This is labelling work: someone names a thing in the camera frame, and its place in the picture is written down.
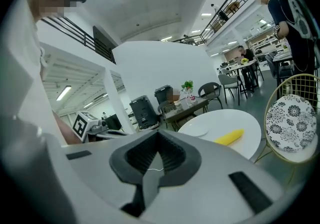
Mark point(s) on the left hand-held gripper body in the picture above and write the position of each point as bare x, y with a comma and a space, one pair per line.
83, 125

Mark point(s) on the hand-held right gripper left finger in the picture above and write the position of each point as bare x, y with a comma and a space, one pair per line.
105, 173

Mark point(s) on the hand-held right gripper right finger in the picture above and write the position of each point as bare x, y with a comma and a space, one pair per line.
212, 180

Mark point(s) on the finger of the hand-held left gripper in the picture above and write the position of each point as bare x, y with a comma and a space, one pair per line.
110, 134

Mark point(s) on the yellow corn cob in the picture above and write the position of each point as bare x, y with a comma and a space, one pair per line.
230, 137

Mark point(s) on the small white plate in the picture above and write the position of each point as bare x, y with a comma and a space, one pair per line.
195, 129

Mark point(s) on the person's left forearm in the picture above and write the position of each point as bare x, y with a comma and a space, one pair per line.
66, 130

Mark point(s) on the round white table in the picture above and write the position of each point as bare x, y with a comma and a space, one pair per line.
237, 120

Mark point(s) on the glass-top coffee table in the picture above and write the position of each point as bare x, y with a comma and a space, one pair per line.
185, 111

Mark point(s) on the clear plastic water bottle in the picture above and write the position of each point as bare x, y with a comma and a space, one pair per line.
188, 99
193, 98

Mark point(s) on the black metal railing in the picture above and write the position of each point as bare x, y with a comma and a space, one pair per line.
225, 10
85, 38

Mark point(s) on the green potted plant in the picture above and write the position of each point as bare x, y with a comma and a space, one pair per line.
187, 85

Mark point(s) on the floral round seat cushion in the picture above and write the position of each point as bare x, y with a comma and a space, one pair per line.
291, 123

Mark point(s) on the grey upholstered chair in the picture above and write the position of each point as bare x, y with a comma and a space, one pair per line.
228, 81

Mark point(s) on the long dark-legged table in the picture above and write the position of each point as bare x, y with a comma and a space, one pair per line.
242, 65

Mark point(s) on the yellow flower pot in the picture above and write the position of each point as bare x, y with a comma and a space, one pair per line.
245, 61

